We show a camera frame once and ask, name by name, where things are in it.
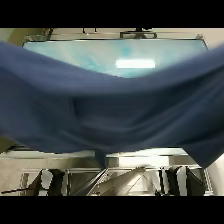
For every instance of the blue garment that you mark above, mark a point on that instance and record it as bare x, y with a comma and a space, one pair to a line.
110, 113

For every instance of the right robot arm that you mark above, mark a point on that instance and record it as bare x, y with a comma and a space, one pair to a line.
176, 181

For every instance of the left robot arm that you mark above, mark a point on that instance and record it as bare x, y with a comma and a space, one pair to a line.
50, 181

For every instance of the silver frame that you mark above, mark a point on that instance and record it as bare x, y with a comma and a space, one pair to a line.
123, 185

